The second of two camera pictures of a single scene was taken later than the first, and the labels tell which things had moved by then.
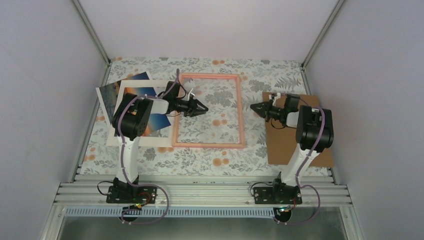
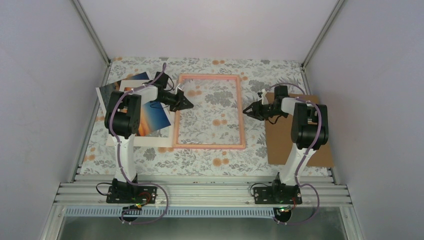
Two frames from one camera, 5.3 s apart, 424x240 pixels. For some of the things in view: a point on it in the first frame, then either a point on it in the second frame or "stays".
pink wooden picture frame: [213, 145] stays
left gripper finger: [200, 105] to [184, 103]
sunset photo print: [158, 122] stays
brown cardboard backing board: [281, 141] stays
